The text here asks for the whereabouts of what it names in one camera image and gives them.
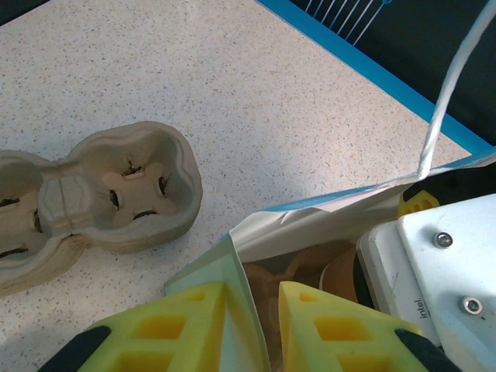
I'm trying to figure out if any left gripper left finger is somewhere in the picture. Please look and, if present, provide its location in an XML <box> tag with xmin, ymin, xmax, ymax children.
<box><xmin>36</xmin><ymin>281</ymin><xmax>229</xmax><ymax>372</ymax></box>

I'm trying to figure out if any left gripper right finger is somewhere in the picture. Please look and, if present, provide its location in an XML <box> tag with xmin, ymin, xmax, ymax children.
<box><xmin>277</xmin><ymin>281</ymin><xmax>462</xmax><ymax>372</ymax></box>

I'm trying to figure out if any brown paper coffee cup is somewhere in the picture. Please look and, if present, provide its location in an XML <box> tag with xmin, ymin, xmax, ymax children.
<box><xmin>320</xmin><ymin>253</ymin><xmax>356</xmax><ymax>307</ymax></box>

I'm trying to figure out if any landscape print paper bag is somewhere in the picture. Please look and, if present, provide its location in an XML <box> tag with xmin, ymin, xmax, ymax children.
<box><xmin>164</xmin><ymin>0</ymin><xmax>496</xmax><ymax>372</ymax></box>

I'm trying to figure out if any brown pulp carrier stack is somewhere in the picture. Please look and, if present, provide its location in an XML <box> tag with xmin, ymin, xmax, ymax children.
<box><xmin>0</xmin><ymin>120</ymin><xmax>205</xmax><ymax>299</ymax></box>

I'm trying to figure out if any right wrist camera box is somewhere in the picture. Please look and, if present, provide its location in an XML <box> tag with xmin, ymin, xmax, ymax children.
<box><xmin>355</xmin><ymin>192</ymin><xmax>496</xmax><ymax>372</ymax></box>

